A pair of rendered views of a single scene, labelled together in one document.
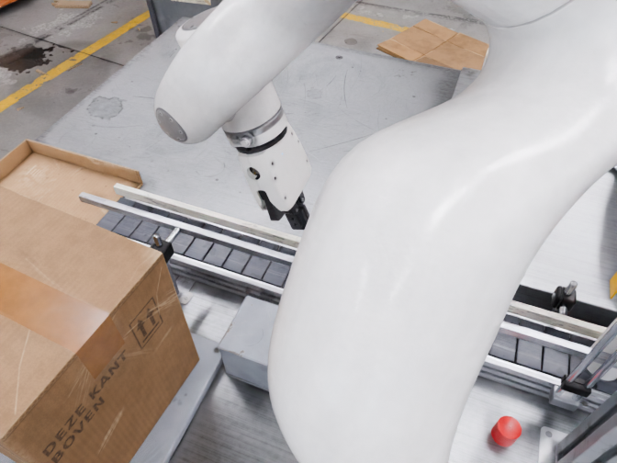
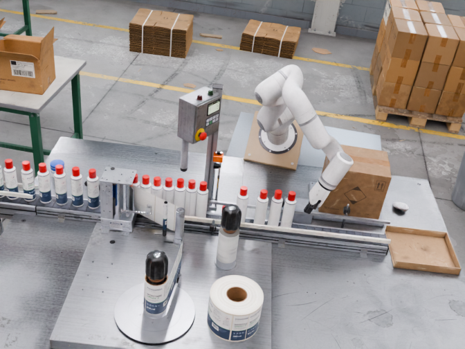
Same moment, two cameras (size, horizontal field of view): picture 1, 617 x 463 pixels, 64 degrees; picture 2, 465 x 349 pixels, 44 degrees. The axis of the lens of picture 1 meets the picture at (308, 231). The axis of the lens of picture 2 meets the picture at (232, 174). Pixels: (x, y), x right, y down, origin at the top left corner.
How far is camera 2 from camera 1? 279 cm
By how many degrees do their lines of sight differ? 95
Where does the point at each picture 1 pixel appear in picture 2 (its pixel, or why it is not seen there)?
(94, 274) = not seen: hidden behind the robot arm
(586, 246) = (200, 253)
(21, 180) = (443, 260)
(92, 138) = (443, 287)
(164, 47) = not seen: outside the picture
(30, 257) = (356, 163)
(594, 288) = (198, 239)
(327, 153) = (324, 298)
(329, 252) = not seen: hidden behind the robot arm
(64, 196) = (418, 255)
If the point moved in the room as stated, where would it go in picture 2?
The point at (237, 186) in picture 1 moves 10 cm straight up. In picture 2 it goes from (353, 273) to (358, 256)
